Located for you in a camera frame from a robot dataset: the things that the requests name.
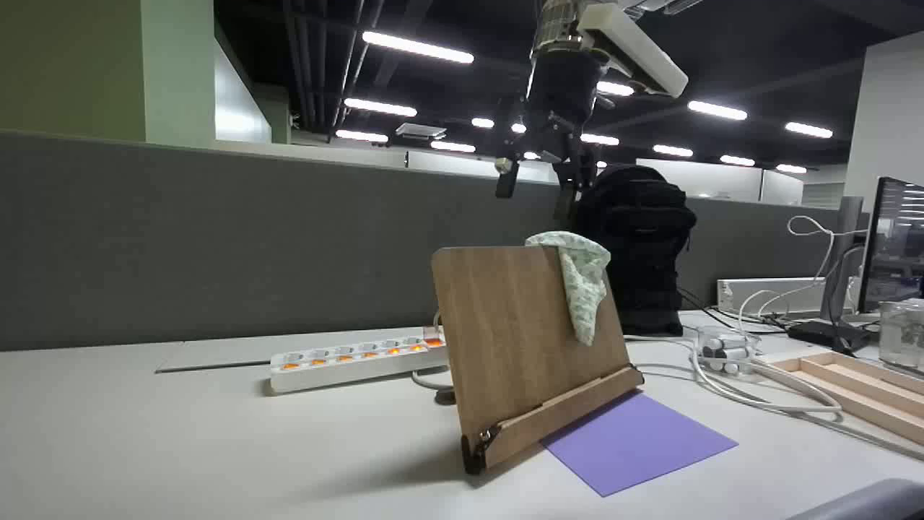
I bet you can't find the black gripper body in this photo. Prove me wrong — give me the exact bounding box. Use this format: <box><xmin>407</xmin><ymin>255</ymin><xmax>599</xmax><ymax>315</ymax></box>
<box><xmin>527</xmin><ymin>47</ymin><xmax>600</xmax><ymax>185</ymax></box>

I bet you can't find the green patterned white cloth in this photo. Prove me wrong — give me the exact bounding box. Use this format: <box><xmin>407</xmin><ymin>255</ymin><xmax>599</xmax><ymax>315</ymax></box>
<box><xmin>530</xmin><ymin>232</ymin><xmax>613</xmax><ymax>346</ymax></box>

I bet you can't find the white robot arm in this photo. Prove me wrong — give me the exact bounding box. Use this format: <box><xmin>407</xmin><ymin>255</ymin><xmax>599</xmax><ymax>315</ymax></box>
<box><xmin>494</xmin><ymin>0</ymin><xmax>691</xmax><ymax>224</ymax></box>

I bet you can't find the brown wooden book stand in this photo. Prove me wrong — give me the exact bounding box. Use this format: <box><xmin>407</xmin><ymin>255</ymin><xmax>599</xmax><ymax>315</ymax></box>
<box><xmin>430</xmin><ymin>245</ymin><xmax>644</xmax><ymax>473</ymax></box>

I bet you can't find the white power strip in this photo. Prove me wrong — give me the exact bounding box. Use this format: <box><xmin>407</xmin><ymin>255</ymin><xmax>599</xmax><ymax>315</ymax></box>
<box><xmin>268</xmin><ymin>330</ymin><xmax>447</xmax><ymax>393</ymax></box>

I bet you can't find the purple paper sheet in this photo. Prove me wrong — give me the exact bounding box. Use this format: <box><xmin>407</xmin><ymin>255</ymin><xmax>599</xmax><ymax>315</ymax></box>
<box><xmin>543</xmin><ymin>393</ymin><xmax>736</xmax><ymax>497</ymax></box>

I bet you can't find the black computer monitor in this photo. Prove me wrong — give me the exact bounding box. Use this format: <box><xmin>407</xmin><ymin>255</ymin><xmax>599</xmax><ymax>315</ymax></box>
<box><xmin>857</xmin><ymin>177</ymin><xmax>924</xmax><ymax>312</ymax></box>

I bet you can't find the clear plastic container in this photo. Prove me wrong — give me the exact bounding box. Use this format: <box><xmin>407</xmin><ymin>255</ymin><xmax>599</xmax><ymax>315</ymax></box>
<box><xmin>881</xmin><ymin>299</ymin><xmax>924</xmax><ymax>372</ymax></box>

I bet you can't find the light wooden tray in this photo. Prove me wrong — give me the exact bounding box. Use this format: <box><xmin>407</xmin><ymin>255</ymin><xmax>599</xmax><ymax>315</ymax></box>
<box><xmin>781</xmin><ymin>354</ymin><xmax>924</xmax><ymax>446</ymax></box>

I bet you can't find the grey partition panel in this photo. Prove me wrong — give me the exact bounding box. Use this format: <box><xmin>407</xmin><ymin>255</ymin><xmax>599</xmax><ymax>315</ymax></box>
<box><xmin>0</xmin><ymin>130</ymin><xmax>870</xmax><ymax>354</ymax></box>

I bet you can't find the grey chair edge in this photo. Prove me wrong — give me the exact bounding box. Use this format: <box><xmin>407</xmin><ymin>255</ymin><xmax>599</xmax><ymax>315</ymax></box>
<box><xmin>791</xmin><ymin>479</ymin><xmax>924</xmax><ymax>520</ymax></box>

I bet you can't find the white cable bundle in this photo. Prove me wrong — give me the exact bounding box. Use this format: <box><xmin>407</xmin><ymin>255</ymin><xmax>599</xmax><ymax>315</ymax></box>
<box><xmin>632</xmin><ymin>213</ymin><xmax>870</xmax><ymax>429</ymax></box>

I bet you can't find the grey power strip cord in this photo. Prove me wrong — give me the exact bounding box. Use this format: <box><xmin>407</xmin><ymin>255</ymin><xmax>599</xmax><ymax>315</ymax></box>
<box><xmin>153</xmin><ymin>355</ymin><xmax>274</xmax><ymax>375</ymax></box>

